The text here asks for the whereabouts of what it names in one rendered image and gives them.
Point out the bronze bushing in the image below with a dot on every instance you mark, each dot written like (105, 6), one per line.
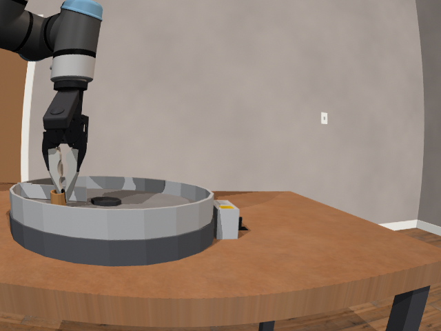
(57, 199)

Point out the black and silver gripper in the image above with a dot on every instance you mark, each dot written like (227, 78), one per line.
(74, 136)

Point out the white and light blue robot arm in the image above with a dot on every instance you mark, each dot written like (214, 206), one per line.
(70, 37)

